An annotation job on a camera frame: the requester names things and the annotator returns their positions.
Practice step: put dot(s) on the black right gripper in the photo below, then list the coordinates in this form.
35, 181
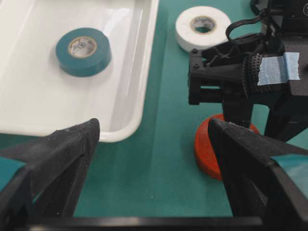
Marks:
228, 73

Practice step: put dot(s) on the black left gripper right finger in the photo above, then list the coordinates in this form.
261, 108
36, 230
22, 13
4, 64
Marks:
257, 186

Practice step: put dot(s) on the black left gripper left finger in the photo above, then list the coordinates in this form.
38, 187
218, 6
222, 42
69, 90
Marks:
53, 173

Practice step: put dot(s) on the orange tape roll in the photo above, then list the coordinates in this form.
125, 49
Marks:
204, 153

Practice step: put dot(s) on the teal tape roll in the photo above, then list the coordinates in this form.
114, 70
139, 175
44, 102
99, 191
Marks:
83, 52

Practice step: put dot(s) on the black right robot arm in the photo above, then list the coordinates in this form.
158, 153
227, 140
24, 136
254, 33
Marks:
279, 18

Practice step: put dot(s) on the blue masking tape strip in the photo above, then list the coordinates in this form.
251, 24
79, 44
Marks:
279, 69

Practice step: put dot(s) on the white plastic tray case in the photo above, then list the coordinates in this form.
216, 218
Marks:
37, 97

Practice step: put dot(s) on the white tape roll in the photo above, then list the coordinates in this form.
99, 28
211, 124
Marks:
201, 27

